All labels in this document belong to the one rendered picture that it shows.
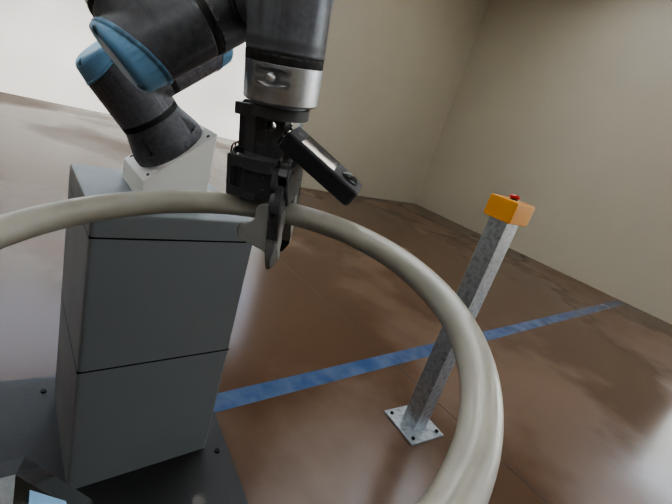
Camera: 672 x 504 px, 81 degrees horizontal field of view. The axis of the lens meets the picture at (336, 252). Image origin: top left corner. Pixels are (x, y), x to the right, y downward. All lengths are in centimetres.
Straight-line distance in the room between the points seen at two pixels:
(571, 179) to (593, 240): 93
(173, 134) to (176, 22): 57
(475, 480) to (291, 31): 42
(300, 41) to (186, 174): 69
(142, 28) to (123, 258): 62
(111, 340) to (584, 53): 683
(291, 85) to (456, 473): 39
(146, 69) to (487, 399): 48
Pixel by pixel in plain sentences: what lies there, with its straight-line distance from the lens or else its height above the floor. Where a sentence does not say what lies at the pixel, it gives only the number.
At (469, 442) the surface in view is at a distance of 28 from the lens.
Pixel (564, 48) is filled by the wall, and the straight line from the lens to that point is 729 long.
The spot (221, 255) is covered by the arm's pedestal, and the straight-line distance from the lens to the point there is 111.
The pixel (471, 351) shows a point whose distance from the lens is 35.
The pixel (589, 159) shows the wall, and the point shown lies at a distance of 667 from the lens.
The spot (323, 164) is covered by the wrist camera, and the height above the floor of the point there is 112.
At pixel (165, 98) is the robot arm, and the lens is 111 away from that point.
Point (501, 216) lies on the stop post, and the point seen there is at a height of 102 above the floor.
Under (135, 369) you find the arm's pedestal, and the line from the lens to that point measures 124.
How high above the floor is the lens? 119
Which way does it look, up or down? 19 degrees down
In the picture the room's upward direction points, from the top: 17 degrees clockwise
